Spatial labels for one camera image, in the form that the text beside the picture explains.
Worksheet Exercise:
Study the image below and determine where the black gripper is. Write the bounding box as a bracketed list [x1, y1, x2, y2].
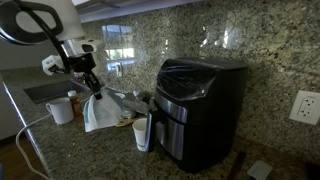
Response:
[69, 53, 102, 100]

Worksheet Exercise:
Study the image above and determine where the white and blue cloth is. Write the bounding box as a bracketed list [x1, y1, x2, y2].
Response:
[83, 89, 149, 132]

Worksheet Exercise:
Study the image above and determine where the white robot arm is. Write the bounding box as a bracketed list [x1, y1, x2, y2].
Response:
[0, 0, 104, 100]

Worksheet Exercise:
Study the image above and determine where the upper kitchen cabinet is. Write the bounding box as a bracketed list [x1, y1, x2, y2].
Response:
[72, 0, 202, 23]

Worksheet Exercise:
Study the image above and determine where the amber bottle white cap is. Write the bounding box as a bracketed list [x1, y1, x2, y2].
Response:
[68, 90, 82, 117]

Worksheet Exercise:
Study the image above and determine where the white ceramic mug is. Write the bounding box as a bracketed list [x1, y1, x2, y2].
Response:
[45, 98, 74, 125]

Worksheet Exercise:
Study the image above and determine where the white paper cup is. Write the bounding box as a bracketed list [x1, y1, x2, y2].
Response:
[132, 118, 147, 151]

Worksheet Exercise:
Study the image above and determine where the black air fryer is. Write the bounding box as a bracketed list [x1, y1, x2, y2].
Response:
[145, 58, 249, 173]

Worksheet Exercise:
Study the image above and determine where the white card on counter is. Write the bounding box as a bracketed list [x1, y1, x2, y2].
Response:
[247, 160, 273, 180]

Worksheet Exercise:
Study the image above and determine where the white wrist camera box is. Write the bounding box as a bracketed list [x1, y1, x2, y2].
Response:
[42, 55, 64, 75]

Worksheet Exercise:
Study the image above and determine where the white power cable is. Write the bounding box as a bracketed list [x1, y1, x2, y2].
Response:
[15, 113, 53, 180]

